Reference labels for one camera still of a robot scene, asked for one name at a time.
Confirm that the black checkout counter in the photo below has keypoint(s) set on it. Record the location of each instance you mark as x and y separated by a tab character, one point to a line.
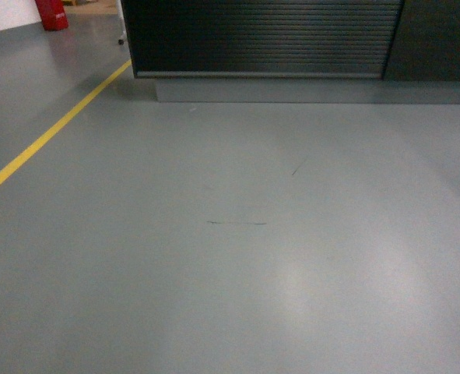
333	52

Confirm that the white cart leg with caster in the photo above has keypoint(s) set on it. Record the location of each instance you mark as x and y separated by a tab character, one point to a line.
122	39

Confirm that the red fire extinguisher box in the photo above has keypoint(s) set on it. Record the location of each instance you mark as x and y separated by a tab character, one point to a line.
52	14

